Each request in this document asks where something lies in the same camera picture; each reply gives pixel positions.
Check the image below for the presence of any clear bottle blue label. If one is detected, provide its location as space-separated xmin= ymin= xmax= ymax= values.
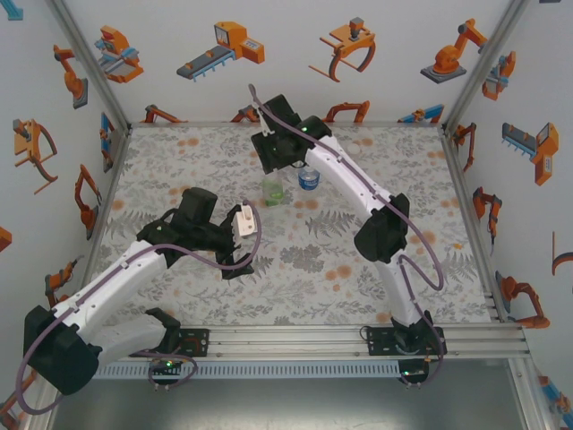
xmin=297 ymin=164 xmax=321 ymax=192

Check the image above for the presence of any clear bottle green label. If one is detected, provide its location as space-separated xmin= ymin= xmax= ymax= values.
xmin=261 ymin=172 xmax=286 ymax=208

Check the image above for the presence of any floral table cloth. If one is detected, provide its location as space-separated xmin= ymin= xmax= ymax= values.
xmin=91 ymin=125 xmax=498 ymax=327

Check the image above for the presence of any circuit board with green light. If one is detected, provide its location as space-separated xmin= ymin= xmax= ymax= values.
xmin=399 ymin=365 xmax=431 ymax=383
xmin=149 ymin=357 xmax=185 ymax=376

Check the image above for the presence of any grey metal panel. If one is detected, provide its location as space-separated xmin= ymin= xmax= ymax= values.
xmin=44 ymin=371 xmax=529 ymax=430

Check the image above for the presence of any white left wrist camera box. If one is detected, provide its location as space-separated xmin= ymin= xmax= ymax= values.
xmin=234 ymin=201 xmax=258 ymax=239

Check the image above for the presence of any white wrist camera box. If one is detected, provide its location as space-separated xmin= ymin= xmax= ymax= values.
xmin=257 ymin=106 xmax=275 ymax=136
xmin=234 ymin=201 xmax=258 ymax=239

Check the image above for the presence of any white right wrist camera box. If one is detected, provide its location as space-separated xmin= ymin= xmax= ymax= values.
xmin=257 ymin=106 xmax=275 ymax=136

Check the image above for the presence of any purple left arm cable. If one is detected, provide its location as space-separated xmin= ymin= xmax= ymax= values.
xmin=15 ymin=201 xmax=263 ymax=416

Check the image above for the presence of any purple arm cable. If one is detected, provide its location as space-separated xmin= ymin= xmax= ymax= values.
xmin=15 ymin=201 xmax=263 ymax=416
xmin=247 ymin=83 xmax=447 ymax=391

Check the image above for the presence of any aluminium table edge rail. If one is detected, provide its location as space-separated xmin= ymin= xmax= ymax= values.
xmin=129 ymin=120 xmax=444 ymax=129
xmin=440 ymin=125 xmax=509 ymax=323
xmin=66 ymin=125 xmax=133 ymax=326

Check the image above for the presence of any wide aluminium base rail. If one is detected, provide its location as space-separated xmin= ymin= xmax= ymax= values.
xmin=42 ymin=324 xmax=532 ymax=362

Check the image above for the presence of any slotted grey cable duct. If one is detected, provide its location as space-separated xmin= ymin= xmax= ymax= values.
xmin=96 ymin=361 xmax=402 ymax=380

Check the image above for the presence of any aluminium frame post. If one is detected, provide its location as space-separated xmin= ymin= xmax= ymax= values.
xmin=44 ymin=0 xmax=133 ymax=133
xmin=24 ymin=389 xmax=62 ymax=430
xmin=440 ymin=0 xmax=532 ymax=135
xmin=509 ymin=359 xmax=552 ymax=430

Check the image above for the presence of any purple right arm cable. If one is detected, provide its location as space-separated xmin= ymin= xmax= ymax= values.
xmin=247 ymin=83 xmax=447 ymax=391

